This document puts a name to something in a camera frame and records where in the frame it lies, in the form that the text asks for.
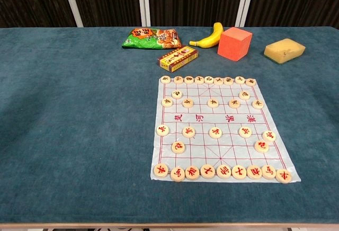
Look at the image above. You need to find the red yellow small box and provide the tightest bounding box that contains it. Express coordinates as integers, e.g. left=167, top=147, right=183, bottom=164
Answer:
left=157, top=45, right=199, bottom=73

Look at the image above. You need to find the white xiangqi board sheet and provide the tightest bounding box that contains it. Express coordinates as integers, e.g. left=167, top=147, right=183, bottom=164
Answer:
left=150, top=76, right=302, bottom=183

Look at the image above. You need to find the green snack bag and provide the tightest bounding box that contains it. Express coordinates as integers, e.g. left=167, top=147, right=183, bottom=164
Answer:
left=121, top=27, right=183, bottom=50

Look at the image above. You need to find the yellow banana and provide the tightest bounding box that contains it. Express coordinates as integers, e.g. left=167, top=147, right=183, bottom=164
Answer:
left=189, top=22, right=225, bottom=48

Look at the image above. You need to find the orange foam cube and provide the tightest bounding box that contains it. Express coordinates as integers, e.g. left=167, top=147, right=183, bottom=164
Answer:
left=217, top=26, right=253, bottom=62

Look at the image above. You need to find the teal velvet tablecloth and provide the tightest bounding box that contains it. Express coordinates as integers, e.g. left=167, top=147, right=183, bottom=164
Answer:
left=0, top=25, right=339, bottom=225

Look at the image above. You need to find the dark ribbed partition panel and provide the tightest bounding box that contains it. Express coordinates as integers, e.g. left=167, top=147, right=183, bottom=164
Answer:
left=0, top=0, right=78, bottom=29
left=244, top=0, right=339, bottom=29
left=68, top=0, right=142, bottom=28
left=146, top=0, right=247, bottom=27

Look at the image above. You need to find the yellow sponge block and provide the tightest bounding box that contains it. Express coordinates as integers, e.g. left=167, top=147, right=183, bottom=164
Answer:
left=263, top=38, right=306, bottom=65

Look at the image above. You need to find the white partition post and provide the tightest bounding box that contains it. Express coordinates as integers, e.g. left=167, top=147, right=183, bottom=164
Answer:
left=235, top=0, right=257, bottom=28
left=60, top=0, right=84, bottom=28
left=136, top=0, right=152, bottom=27

